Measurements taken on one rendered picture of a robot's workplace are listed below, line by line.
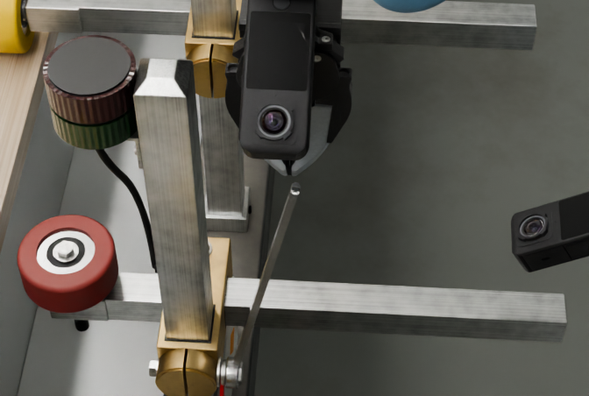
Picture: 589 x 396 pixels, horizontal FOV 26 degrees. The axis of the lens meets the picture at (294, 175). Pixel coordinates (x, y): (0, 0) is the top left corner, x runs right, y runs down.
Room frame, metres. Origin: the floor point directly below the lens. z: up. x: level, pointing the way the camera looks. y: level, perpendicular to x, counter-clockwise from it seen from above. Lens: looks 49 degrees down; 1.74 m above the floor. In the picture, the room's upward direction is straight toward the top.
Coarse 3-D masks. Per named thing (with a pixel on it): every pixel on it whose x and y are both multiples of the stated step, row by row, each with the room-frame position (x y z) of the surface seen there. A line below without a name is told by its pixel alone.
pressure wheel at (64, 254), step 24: (72, 216) 0.67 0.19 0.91; (24, 240) 0.64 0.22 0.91; (48, 240) 0.65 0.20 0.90; (72, 240) 0.65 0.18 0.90; (96, 240) 0.64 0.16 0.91; (24, 264) 0.62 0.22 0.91; (48, 264) 0.62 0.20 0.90; (72, 264) 0.62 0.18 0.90; (96, 264) 0.62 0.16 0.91; (48, 288) 0.60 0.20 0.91; (72, 288) 0.60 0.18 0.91; (96, 288) 0.60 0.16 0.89; (72, 312) 0.59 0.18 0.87
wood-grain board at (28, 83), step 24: (48, 48) 0.89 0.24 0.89; (0, 72) 0.85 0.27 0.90; (24, 72) 0.85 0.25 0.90; (0, 96) 0.82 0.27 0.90; (24, 96) 0.82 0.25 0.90; (0, 120) 0.79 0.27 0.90; (24, 120) 0.79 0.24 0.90; (0, 144) 0.76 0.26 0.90; (24, 144) 0.77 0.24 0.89; (0, 168) 0.73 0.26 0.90; (0, 192) 0.70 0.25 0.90; (0, 216) 0.68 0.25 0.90; (0, 240) 0.66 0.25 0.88
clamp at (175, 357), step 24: (216, 240) 0.67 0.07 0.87; (216, 264) 0.65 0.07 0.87; (216, 288) 0.62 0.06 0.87; (216, 312) 0.60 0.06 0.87; (216, 336) 0.57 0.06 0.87; (168, 360) 0.55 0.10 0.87; (192, 360) 0.55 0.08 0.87; (216, 360) 0.56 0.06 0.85; (168, 384) 0.54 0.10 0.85; (192, 384) 0.54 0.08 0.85
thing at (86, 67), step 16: (64, 48) 0.61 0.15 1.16; (80, 48) 0.61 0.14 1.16; (96, 48) 0.61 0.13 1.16; (112, 48) 0.61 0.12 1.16; (48, 64) 0.59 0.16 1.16; (64, 64) 0.59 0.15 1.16; (80, 64) 0.59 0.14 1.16; (96, 64) 0.59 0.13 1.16; (112, 64) 0.59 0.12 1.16; (128, 64) 0.59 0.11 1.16; (64, 80) 0.58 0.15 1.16; (80, 80) 0.58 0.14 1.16; (96, 80) 0.58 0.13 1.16; (112, 80) 0.58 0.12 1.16; (144, 208) 0.58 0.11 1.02; (144, 224) 0.58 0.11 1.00
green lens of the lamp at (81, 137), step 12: (132, 108) 0.58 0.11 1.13; (60, 120) 0.57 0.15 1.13; (120, 120) 0.57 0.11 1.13; (132, 120) 0.58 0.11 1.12; (60, 132) 0.57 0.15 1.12; (72, 132) 0.56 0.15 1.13; (84, 132) 0.56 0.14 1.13; (96, 132) 0.56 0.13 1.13; (108, 132) 0.56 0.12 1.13; (120, 132) 0.57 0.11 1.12; (132, 132) 0.57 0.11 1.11; (72, 144) 0.56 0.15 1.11; (84, 144) 0.56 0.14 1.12; (96, 144) 0.56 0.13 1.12; (108, 144) 0.56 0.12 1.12
